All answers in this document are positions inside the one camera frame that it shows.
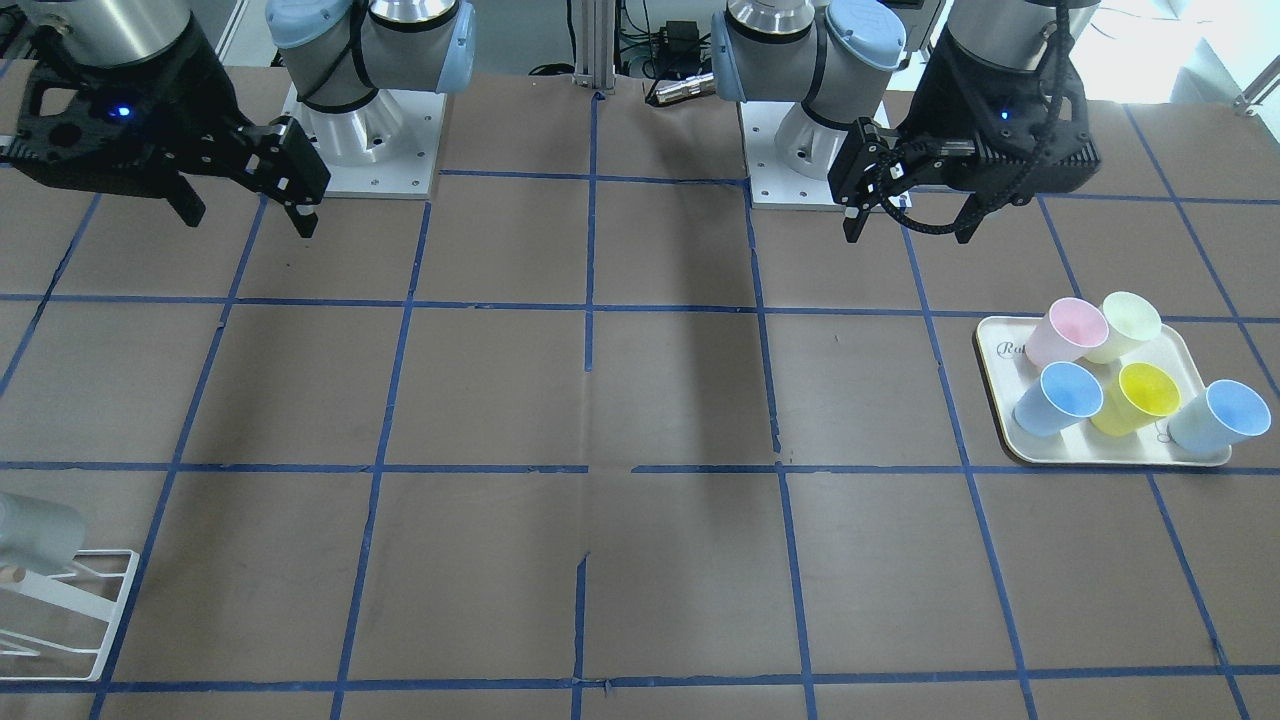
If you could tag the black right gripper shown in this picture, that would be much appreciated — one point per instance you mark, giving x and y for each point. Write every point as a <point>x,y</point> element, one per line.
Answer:
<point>932,102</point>

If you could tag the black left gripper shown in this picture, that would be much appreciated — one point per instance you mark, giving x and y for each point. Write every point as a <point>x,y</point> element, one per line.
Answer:
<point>200,88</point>

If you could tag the translucent white plastic cup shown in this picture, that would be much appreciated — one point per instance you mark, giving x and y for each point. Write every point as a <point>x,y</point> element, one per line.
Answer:
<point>40,535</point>

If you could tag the pink plastic cup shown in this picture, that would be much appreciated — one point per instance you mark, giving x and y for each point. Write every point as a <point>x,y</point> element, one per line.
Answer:
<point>1070,329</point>

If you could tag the pale green plastic cup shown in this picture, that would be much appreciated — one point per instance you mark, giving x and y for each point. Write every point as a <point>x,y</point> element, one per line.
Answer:
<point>1132,322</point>

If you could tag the yellow plastic cup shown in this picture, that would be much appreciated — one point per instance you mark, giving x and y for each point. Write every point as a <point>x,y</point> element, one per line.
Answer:
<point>1139,395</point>

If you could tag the light blue plastic cup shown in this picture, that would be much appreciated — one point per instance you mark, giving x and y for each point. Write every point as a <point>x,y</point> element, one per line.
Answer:
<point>1225,413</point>

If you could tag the cream plastic tray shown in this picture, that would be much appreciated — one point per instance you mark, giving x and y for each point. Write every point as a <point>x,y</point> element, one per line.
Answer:
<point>999,341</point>

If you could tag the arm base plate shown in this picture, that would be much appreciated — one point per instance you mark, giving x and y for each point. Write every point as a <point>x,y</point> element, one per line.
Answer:
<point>386,149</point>
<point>788,156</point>

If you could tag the aluminium frame post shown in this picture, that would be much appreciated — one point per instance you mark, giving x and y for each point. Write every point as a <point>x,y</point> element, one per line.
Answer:
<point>596,40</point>

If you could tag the white wire cup rack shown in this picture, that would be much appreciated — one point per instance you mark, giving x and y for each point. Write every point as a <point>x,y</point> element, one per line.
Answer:
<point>62,627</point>

